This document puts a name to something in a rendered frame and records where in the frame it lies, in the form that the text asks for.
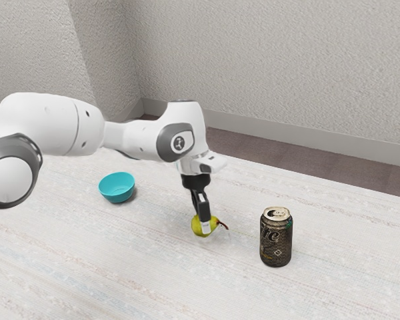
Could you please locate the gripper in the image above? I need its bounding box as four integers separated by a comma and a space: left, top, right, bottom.
181, 172, 211, 235

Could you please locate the yellow-green pear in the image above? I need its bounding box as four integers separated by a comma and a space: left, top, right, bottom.
191, 214, 228, 238

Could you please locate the dark brown drink can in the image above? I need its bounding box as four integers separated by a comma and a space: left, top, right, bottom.
259, 206, 293, 268

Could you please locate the teal bowl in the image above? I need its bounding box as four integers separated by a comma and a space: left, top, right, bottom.
98, 171, 136, 205

